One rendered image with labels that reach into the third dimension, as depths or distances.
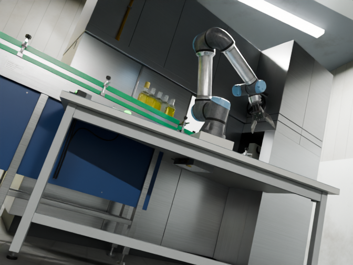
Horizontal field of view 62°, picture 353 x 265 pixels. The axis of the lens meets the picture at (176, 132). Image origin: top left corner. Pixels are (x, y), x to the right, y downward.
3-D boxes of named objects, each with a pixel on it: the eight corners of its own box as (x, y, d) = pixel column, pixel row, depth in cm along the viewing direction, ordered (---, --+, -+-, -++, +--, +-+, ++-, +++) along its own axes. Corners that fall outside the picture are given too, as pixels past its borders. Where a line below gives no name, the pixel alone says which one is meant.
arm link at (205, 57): (203, 120, 168) (205, 26, 170) (188, 121, 181) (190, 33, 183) (219, 122, 175) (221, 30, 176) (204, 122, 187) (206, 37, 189)
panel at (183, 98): (216, 149, 260) (225, 114, 269) (218, 149, 258) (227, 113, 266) (127, 107, 215) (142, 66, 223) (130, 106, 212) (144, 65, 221)
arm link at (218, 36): (225, 18, 163) (270, 84, 182) (213, 24, 173) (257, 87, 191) (214, 30, 159) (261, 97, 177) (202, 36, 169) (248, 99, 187)
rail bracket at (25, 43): (22, 60, 152) (32, 38, 155) (24, 56, 146) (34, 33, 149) (13, 56, 150) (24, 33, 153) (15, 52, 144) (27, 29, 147)
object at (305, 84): (286, 156, 315) (300, 82, 337) (320, 157, 284) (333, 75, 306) (242, 132, 279) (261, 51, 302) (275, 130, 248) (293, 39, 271)
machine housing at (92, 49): (225, 194, 366) (248, 93, 401) (279, 203, 300) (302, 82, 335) (29, 120, 248) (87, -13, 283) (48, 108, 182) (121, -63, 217)
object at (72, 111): (309, 328, 153) (329, 193, 171) (4, 258, 122) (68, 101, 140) (297, 321, 162) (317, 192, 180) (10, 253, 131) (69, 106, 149)
